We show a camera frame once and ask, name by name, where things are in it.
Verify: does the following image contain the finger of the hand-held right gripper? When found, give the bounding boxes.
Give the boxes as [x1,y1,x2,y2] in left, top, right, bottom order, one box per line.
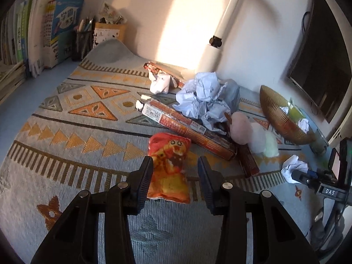
[291,170,323,190]

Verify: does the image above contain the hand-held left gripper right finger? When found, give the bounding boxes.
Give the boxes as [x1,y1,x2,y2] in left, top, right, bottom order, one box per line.
[197,156,319,264]

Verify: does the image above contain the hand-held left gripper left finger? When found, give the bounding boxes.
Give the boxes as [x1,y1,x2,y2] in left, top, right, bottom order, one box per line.
[30,156,154,264]

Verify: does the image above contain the orange snack bag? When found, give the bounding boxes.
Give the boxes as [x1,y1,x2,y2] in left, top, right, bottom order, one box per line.
[147,132,191,204]

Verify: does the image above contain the small dark red box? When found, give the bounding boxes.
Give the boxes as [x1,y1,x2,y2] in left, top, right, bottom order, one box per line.
[239,143,260,178]

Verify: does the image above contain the long red orange box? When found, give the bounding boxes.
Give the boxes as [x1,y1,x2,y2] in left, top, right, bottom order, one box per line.
[141,99,237,160]

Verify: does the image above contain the pastel plush toy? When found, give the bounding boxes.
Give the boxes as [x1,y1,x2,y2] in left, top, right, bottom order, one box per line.
[228,112,279,157]

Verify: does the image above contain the gold ribbed bowl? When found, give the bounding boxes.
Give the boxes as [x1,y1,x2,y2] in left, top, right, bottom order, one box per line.
[260,85,312,145]

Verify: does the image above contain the white printed paper bag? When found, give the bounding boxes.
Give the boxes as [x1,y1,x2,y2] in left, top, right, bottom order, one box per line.
[149,71,171,94]

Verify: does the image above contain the brown snack wrapper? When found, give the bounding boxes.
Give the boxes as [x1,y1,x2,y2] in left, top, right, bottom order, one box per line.
[144,62,188,89]

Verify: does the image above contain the glass jar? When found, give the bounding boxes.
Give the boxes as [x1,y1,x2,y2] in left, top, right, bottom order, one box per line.
[310,129,330,155]

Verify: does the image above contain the green packet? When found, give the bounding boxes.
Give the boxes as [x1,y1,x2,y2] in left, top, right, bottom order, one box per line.
[280,99,303,121]

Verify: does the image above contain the patterned woven mat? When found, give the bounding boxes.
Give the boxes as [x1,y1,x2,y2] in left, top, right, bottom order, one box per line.
[0,38,328,264]

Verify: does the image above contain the large crumpled white paper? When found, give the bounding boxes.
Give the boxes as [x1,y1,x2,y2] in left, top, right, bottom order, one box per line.
[173,71,231,119]

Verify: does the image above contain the crumpled grey-blue paper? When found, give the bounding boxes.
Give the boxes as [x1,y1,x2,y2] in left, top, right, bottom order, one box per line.
[202,78,240,131]

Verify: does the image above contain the black monitor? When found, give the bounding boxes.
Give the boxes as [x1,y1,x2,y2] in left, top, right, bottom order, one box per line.
[287,0,352,124]

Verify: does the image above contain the black mesh pen holder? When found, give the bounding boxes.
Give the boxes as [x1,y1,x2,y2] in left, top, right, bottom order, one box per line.
[72,29,94,61]

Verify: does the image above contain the brown cardboard box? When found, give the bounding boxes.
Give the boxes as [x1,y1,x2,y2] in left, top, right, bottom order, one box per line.
[93,22,127,49]

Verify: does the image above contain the stack of flat books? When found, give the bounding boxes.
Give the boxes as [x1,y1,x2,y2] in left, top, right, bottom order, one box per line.
[0,60,27,103]

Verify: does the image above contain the bunch of pens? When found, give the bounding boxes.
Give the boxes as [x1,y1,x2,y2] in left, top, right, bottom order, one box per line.
[76,16,96,33]

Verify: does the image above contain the blue book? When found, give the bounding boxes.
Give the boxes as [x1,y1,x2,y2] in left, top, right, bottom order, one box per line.
[42,0,85,69]

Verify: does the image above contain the row of upright books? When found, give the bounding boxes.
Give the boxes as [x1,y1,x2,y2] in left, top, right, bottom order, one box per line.
[0,0,36,67]

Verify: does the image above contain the white booklets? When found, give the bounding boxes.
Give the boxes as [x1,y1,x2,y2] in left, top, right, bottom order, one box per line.
[28,0,83,78]

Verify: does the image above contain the black monitor cable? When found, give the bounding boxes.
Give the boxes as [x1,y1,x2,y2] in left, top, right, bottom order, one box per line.
[302,11,312,35]

